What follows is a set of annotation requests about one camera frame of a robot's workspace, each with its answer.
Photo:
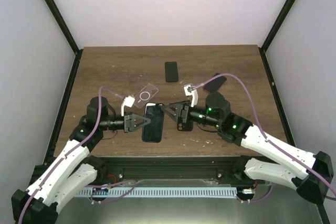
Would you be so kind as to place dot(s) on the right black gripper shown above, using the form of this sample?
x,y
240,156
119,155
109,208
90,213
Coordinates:
x,y
180,109

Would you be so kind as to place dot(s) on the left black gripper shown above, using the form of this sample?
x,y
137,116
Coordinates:
x,y
130,122

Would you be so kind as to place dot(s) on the black phone case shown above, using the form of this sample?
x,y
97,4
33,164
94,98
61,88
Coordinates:
x,y
152,132
185,127

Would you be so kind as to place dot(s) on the pink phone black screen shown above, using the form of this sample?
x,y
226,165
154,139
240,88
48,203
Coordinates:
x,y
214,85

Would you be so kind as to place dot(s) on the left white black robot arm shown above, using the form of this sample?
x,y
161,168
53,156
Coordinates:
x,y
74,168

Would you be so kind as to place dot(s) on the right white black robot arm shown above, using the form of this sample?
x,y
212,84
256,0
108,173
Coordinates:
x,y
307,173

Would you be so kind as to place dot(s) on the clear magsafe phone case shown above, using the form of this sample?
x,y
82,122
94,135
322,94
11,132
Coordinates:
x,y
145,95

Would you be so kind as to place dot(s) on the black phone far centre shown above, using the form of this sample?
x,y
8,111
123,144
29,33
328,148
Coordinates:
x,y
171,72

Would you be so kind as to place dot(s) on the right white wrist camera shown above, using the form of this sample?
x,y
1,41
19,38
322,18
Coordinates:
x,y
190,91

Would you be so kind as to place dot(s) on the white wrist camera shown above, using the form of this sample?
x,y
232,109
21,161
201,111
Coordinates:
x,y
190,91
127,101

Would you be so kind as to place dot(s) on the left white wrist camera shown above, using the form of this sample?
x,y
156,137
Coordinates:
x,y
127,101

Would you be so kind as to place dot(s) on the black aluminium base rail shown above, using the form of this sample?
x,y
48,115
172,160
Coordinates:
x,y
226,169

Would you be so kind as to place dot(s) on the light blue slotted cable duct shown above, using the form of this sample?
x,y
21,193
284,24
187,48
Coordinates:
x,y
162,192

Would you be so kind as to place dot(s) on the right black frame post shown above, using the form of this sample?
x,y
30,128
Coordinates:
x,y
288,4

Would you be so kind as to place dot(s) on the black frame post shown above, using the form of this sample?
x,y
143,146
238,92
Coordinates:
x,y
62,25
288,4

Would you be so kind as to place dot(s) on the left black frame post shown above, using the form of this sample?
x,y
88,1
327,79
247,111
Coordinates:
x,y
62,25

